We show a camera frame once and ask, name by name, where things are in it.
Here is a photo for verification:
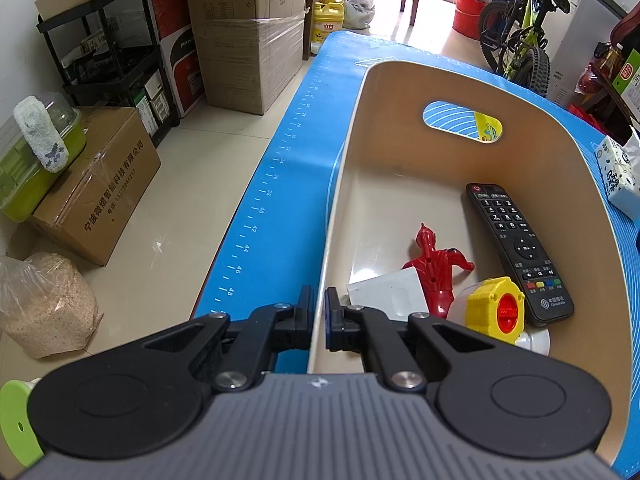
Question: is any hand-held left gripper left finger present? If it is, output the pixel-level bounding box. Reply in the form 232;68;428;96
144;285;317;394

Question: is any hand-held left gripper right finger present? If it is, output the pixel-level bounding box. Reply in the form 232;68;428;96
324;287;496;394

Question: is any white packet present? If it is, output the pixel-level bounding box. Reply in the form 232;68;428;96
346;266;431;322

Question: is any beige plastic bin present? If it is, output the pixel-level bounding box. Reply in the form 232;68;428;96
306;60;632;466

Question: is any black remote control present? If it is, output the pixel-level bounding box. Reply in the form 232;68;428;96
466;182;575;328

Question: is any white round plastic object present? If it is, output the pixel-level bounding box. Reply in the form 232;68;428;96
446;284;552;357

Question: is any red toy figure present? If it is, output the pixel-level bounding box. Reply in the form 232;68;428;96
402;222;476;320

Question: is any blue silicone mat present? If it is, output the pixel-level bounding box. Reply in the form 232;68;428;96
192;30;640;478

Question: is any brown printed cardboard box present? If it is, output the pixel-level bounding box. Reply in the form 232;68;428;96
31;106;162;267

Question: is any yellow printed card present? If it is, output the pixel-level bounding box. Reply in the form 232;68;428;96
474;111;502;143

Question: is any clear bag of grain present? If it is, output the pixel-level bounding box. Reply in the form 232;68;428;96
0;252;104;359

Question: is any large wrapped cardboard box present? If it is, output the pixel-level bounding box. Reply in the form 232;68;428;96
182;0;308;116

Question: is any white red appliance box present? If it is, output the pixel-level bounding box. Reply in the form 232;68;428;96
159;25;206;118

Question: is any black shelf rack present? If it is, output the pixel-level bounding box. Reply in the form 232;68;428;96
36;0;181;148

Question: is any green and white stool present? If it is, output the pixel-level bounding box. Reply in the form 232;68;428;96
0;379;46;466

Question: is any white plastic bag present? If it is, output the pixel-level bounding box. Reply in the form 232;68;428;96
342;0;376;31

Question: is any green plastic container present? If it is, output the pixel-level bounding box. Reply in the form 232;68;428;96
0;92;87;223

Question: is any white printed tissue pack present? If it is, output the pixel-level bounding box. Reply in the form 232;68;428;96
594;127;640;223

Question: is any green bicycle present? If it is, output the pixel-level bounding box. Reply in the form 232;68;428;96
477;0;571;98

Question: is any white fluffy duster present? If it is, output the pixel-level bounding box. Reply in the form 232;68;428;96
13;95;69;173

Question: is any red bucket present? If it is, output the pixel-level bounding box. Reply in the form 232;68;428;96
452;0;488;41

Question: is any dark wooden table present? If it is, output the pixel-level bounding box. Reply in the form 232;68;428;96
580;67;640;131

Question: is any white chest freezer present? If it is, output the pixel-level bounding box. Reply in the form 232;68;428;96
542;0;628;108

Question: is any green printed carton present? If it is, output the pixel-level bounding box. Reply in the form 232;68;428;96
612;49;640;123

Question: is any maroon bag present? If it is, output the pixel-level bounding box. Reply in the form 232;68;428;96
617;10;640;51

